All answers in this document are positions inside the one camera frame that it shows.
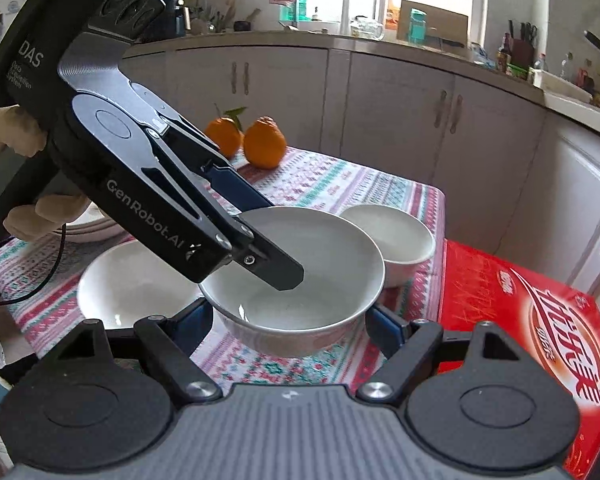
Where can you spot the red printed carton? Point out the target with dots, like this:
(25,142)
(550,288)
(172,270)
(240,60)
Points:
(480,285)

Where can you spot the orange with green leaf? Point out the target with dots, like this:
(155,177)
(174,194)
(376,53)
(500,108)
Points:
(222,132)

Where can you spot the brown cardboard board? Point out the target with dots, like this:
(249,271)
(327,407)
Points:
(445,25)

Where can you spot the white ceramic bowl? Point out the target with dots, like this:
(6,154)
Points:
(405,240)
(125,280)
(330,300)

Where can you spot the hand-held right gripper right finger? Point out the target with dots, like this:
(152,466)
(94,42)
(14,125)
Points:
(382,327)

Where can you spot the clear glass mug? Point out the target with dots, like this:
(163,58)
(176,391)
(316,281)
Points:
(370,28)

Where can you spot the white slim bottle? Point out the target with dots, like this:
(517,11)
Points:
(346,15)

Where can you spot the brown sauce bottle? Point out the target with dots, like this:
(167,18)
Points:
(503,55)

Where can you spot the person's left hand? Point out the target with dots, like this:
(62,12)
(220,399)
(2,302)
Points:
(15,130)

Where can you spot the patterned striped tablecloth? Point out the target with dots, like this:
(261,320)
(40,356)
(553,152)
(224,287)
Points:
(330,180)

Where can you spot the teal drinking bottle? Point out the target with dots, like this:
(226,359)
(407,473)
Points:
(417,27)

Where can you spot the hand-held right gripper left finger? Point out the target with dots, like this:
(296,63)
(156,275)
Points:
(197,320)

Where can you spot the green dish soap bottle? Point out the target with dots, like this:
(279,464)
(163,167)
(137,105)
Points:
(292,5)

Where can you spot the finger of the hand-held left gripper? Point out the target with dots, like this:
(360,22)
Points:
(275,270)
(230,185)

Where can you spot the white kitchen cabinets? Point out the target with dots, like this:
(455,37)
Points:
(395,105)

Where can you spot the bumpy orange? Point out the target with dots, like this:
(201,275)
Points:
(265,145)

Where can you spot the white sink tray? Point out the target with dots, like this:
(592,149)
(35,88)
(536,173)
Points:
(565,85)

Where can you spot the large white fruit-print plate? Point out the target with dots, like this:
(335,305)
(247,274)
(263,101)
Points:
(105,234)

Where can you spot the knife block with knives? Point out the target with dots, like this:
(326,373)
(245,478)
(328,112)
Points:
(522,47)

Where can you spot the black kitchen appliance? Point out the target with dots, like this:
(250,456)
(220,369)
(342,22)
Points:
(172,12)

